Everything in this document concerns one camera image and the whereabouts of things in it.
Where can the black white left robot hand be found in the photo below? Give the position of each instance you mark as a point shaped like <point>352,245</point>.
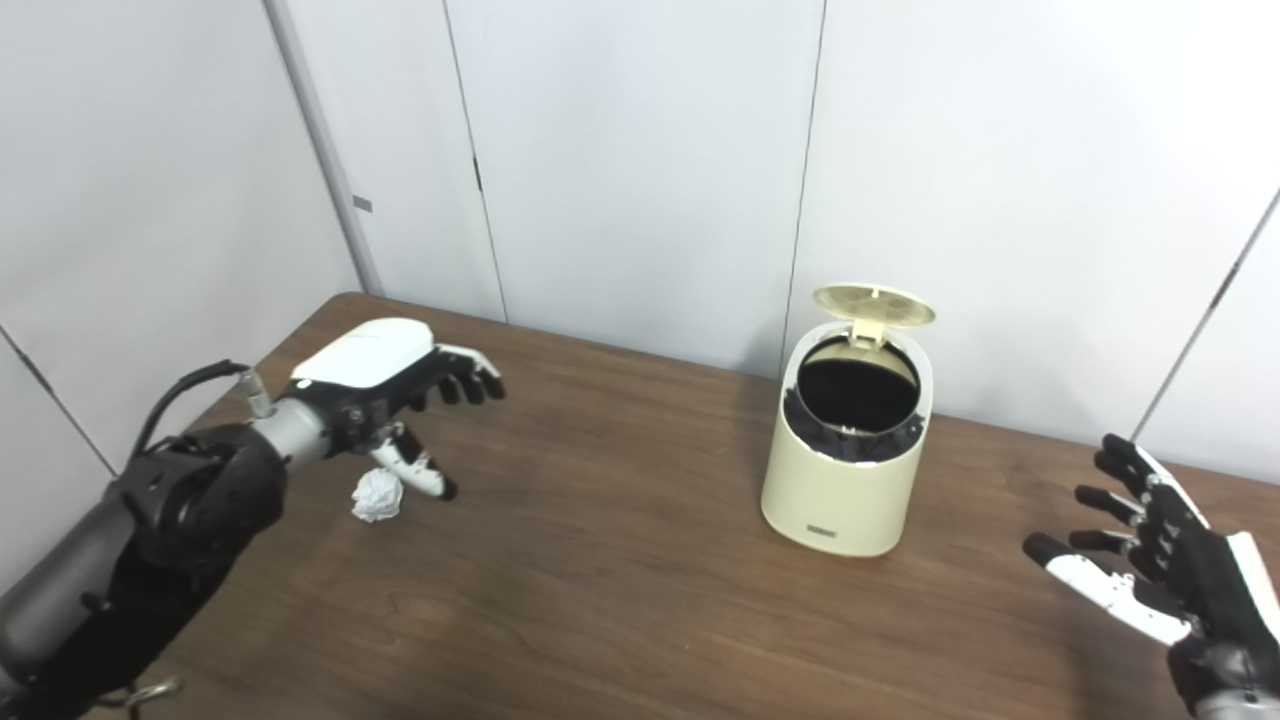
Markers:
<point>370,365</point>

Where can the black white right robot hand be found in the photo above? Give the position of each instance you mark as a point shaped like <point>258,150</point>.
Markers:
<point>1210,580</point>

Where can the white paper ball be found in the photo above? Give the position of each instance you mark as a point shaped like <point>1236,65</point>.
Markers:
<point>377,497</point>

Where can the cream round bin lid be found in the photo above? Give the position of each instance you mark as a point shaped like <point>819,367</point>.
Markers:
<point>870,303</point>

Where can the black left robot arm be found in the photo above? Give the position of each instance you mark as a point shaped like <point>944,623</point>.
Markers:
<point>150,540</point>

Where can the cream-colored bin body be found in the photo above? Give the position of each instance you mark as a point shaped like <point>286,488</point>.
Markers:
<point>840,495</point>

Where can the gray wall corner post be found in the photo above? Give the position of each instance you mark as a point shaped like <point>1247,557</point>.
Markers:
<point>320,140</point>

